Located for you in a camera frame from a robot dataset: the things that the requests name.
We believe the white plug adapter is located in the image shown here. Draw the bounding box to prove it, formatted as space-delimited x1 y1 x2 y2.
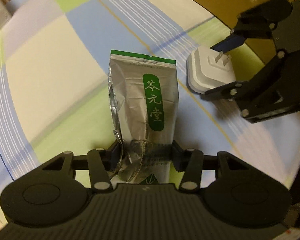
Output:
187 46 236 93

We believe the silver green tea pouch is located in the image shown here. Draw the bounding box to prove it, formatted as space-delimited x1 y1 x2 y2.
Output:
108 50 179 184

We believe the plaid bed sheet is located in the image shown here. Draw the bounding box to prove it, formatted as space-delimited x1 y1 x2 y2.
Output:
0 0 300 220

